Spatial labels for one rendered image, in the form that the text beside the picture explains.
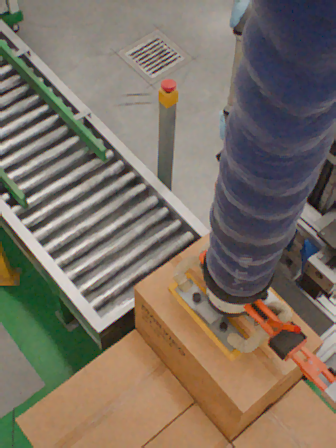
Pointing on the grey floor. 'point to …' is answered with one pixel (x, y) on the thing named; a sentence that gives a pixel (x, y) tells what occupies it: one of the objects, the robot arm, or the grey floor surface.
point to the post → (166, 135)
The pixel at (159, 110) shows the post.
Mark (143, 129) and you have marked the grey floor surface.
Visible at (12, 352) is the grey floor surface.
